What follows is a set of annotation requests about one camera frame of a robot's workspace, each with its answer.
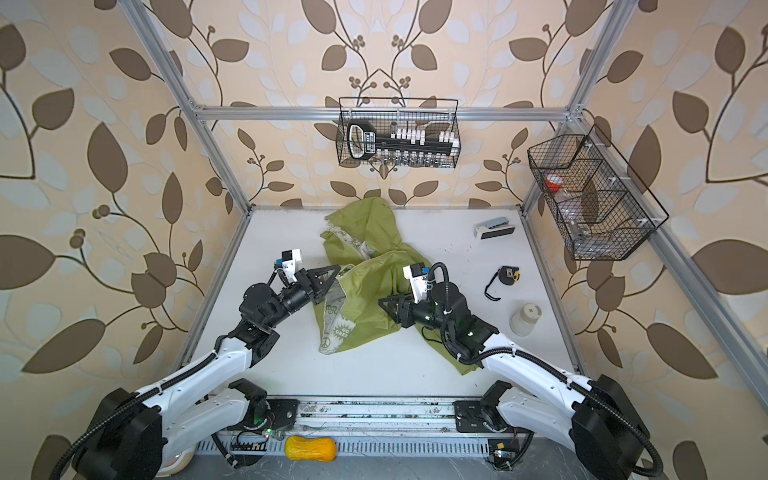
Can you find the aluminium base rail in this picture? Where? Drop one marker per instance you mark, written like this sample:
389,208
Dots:
403,426

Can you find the aluminium frame strut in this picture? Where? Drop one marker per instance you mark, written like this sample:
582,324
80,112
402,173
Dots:
139,19

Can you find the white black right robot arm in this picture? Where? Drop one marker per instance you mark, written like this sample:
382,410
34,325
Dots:
593,418

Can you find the light blue white stapler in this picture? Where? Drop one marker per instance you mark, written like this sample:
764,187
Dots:
494,228

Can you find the black wire basket back wall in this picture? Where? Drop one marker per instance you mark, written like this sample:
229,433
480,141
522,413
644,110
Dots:
440,113

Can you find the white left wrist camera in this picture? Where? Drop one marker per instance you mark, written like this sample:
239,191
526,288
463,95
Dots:
288,265

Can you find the white tape roll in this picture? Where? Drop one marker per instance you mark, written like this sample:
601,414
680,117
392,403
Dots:
525,319

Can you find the green zip-up hooded jacket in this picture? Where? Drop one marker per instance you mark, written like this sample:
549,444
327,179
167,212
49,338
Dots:
364,241

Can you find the black wire basket right wall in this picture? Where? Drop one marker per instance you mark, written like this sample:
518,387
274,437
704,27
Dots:
605,210

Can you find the black tape measure with strap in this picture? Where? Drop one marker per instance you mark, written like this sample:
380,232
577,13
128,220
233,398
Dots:
506,275

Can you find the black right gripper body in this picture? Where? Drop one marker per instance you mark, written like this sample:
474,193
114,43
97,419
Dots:
425,314

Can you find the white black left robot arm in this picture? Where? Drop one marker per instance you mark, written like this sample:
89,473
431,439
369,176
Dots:
134,434

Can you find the black wire basket wall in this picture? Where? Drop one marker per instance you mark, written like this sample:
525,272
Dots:
440,113
605,210

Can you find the red capped bottle in basket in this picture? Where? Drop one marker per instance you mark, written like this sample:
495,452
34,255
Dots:
554,183

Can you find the round beige dish on floor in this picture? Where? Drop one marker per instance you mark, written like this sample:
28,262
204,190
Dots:
177,464

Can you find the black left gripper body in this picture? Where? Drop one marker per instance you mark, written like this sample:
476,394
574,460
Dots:
295,296

